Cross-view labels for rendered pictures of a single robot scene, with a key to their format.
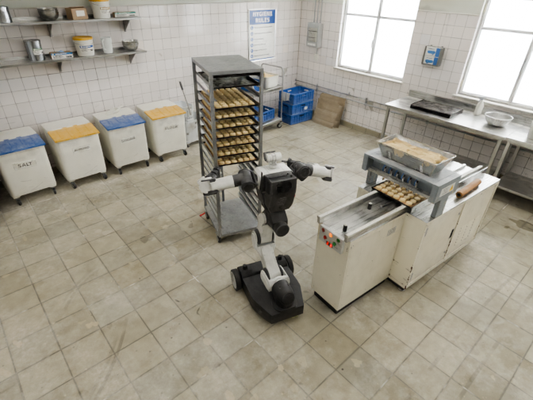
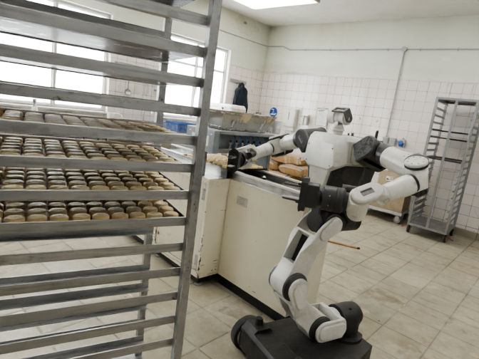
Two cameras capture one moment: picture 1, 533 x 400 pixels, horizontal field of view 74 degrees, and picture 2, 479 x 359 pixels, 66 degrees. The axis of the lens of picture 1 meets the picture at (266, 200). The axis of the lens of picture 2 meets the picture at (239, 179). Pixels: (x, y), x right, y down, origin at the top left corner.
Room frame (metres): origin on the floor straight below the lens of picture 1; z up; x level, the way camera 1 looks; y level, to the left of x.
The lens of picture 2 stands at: (2.96, 1.65, 1.35)
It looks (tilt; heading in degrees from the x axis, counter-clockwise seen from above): 11 degrees down; 263
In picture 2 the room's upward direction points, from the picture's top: 8 degrees clockwise
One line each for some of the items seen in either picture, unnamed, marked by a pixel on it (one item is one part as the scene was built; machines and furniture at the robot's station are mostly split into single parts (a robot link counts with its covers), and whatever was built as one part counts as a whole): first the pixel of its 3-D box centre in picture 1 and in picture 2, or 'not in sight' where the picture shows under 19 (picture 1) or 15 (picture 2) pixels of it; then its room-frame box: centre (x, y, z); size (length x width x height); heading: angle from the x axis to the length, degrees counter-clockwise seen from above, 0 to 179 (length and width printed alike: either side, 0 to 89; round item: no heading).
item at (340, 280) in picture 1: (356, 252); (271, 241); (2.38, -0.80, 0.45); 0.70 x 0.34 x 0.90; 127
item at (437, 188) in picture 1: (405, 180); (234, 152); (2.68, -1.21, 1.01); 0.72 x 0.33 x 0.34; 37
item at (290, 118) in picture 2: not in sight; (268, 134); (1.66, -5.45, 0.93); 0.99 x 0.38 x 1.09; 132
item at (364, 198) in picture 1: (396, 183); (209, 166); (2.87, -1.21, 0.87); 2.01 x 0.03 x 0.07; 127
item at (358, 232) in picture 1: (423, 197); (237, 165); (2.64, -1.38, 0.87); 2.01 x 0.03 x 0.07; 127
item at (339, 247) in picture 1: (331, 238); not in sight; (2.16, -0.51, 0.77); 0.24 x 0.04 x 0.14; 37
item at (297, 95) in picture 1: (296, 95); not in sight; (7.01, -0.54, 0.50); 0.60 x 0.40 x 0.20; 134
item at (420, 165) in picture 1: (412, 155); (239, 121); (2.68, -1.21, 1.25); 0.56 x 0.29 x 0.14; 37
